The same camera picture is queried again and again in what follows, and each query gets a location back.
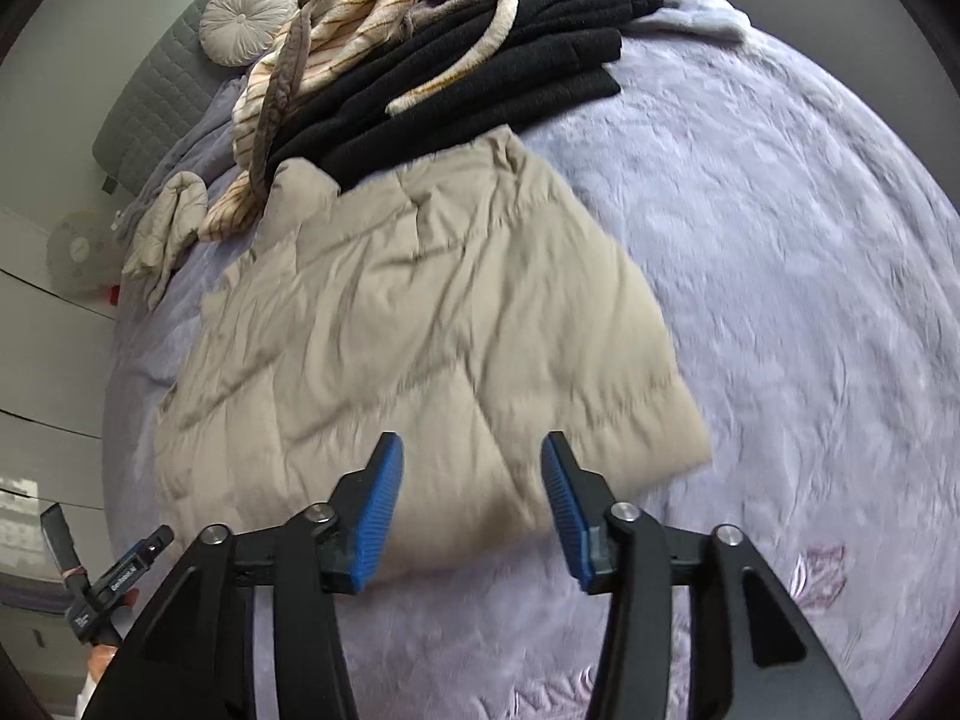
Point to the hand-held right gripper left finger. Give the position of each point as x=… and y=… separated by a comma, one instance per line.
x=379, y=517

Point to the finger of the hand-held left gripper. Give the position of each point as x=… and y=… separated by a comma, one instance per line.
x=131, y=566
x=61, y=540

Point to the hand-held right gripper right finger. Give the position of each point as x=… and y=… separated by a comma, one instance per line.
x=566, y=517

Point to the large beige puffer jacket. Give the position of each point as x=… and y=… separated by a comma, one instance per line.
x=420, y=315

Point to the person's left forearm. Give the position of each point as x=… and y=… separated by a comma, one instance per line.
x=99, y=664

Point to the white standing fan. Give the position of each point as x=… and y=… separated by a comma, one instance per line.
x=79, y=251

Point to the small folded beige jacket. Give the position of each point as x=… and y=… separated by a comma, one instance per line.
x=169, y=232

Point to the purple fuzzy bed blanket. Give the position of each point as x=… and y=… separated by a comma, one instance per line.
x=787, y=277

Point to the grey quilted headboard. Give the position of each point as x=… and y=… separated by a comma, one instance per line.
x=150, y=105

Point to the black fleece garment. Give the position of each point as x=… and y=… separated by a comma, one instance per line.
x=525, y=52

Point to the cream striped robe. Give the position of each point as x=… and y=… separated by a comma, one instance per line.
x=352, y=22

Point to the round white pleated pillow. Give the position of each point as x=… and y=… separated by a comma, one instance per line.
x=247, y=19

